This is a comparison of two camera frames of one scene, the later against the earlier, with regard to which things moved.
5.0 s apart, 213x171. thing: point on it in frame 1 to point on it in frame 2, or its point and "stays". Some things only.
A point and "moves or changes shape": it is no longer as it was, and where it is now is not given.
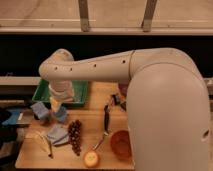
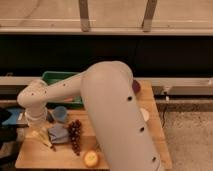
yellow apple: x=90 y=159 stays
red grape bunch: x=74 y=136 stays
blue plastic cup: x=61 y=116 stays
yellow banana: x=44 y=142 moves or changes shape
